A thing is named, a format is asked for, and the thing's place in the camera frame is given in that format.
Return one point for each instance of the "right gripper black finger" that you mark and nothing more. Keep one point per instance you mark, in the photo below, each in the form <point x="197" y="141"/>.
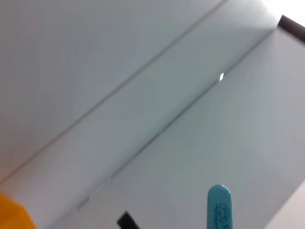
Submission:
<point x="127" y="221"/>

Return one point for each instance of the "blue scissors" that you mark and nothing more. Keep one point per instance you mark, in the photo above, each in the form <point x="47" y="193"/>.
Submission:
<point x="219" y="207"/>

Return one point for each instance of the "yellow plastic storage bin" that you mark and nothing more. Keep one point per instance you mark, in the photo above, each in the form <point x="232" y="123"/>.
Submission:
<point x="12" y="214"/>

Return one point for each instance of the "dark ceiling beam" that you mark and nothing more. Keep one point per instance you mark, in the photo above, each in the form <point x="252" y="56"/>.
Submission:
<point x="293" y="27"/>

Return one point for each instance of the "small white wall tab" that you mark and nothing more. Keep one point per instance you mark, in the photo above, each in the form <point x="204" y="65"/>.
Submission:
<point x="221" y="76"/>

